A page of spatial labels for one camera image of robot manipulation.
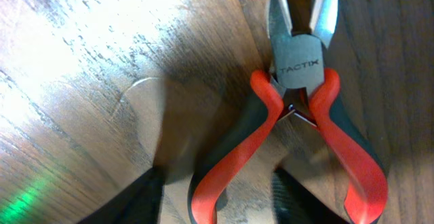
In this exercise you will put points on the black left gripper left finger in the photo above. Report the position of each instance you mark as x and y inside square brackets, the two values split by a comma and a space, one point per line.
[140, 202]

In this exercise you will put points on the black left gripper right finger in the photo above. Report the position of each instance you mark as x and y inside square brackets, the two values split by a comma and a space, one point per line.
[294, 204]

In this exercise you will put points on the red handled pliers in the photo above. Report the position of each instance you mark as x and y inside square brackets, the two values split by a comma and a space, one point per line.
[298, 83]

